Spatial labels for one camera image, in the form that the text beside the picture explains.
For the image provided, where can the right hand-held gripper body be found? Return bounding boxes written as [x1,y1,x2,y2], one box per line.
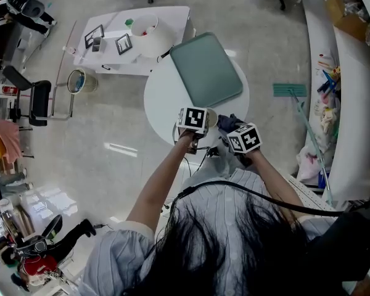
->
[219,122,263,168]

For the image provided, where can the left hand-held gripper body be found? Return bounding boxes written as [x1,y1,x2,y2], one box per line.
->
[172,106,211,154]

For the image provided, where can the white cup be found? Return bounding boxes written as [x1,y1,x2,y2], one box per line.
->
[205,107,219,129]

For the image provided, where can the dark blue cloth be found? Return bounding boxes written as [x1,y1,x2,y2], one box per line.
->
[217,113,246,134]

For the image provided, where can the person's left forearm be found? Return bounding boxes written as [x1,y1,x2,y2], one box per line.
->
[126,128,194,232]

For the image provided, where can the person's right forearm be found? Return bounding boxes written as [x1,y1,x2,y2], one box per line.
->
[245,148,303,224]

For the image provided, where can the pink hanging cloth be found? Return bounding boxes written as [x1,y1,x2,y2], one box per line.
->
[0,118,23,165]

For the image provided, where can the round white side table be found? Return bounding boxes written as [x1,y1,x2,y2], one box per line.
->
[143,59,250,147]

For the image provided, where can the person's grey trousers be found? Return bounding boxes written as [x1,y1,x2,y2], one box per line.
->
[181,152,235,191]

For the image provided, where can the green plastic tray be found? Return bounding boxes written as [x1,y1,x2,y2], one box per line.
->
[169,31,244,109]

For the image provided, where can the green flat mop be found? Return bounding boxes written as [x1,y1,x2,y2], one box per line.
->
[273,83,334,206]

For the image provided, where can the pink plastic bag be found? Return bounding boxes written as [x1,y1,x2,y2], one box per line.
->
[296,145,327,184]

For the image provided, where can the white perforated board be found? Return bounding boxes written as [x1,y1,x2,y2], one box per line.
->
[288,174,370,286]

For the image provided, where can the white lampshade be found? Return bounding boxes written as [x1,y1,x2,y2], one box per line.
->
[130,14,176,59]

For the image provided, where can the blue plastic tool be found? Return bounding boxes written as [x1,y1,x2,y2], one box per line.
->
[317,69,339,94]

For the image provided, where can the low white rectangular table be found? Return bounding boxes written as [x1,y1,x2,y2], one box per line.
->
[73,6,195,76]

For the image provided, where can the woven waste basket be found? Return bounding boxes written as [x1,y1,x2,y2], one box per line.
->
[67,68,99,95]

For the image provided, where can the white curved counter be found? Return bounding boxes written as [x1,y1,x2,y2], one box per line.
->
[302,0,370,203]

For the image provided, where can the cardboard box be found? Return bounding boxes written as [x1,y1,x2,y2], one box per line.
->
[325,0,370,43]

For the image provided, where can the person's light striped shirt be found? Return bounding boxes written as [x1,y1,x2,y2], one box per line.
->
[80,168,337,296]

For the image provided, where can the black headset cable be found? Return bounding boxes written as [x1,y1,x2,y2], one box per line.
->
[172,180,343,218]

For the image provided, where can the black picture frame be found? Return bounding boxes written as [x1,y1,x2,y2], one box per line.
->
[84,24,105,49]
[115,33,133,56]

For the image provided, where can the black headset mount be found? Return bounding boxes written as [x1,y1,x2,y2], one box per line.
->
[308,194,370,282]

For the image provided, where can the black chair with chrome frame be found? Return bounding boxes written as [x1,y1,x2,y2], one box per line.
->
[2,65,75,128]

